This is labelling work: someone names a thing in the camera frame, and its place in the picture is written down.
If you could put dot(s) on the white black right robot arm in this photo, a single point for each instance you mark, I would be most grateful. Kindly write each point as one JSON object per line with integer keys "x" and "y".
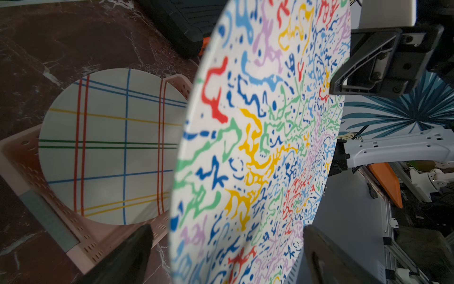
{"x": 415, "y": 126}

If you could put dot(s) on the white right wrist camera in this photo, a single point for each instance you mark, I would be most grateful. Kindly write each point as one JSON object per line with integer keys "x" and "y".
{"x": 388, "y": 13}

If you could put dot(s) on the black plastic tool case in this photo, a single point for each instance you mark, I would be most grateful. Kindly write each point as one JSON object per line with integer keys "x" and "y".
{"x": 187, "y": 24}

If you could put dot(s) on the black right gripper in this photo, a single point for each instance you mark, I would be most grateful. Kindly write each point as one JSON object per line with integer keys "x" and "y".
{"x": 390, "y": 63}

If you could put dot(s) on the white plaid striped plate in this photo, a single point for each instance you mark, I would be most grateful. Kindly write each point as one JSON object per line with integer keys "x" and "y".
{"x": 108, "y": 145}

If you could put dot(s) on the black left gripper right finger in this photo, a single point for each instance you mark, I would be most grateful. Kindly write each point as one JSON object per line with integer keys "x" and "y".
{"x": 329, "y": 264}

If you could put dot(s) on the colourful squiggle pattern plate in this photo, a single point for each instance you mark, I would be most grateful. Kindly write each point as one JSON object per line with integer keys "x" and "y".
{"x": 258, "y": 141}

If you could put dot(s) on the pink perforated plastic basket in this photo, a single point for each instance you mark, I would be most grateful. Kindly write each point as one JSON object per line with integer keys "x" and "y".
{"x": 83, "y": 241}

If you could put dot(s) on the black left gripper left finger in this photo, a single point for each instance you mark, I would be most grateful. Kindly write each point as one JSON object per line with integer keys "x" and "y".
{"x": 127, "y": 264}

